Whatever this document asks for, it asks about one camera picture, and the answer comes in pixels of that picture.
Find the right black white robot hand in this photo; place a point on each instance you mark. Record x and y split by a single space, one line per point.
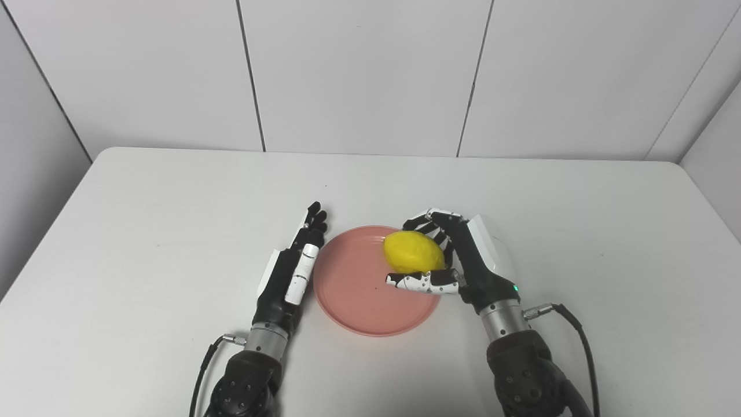
472 260

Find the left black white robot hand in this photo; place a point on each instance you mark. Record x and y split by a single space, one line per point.
286 286

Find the yellow lemon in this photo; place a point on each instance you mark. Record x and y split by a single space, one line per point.
414 251

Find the pink round plate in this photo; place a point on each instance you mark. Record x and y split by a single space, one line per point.
370 295

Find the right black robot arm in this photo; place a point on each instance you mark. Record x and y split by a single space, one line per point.
521 365

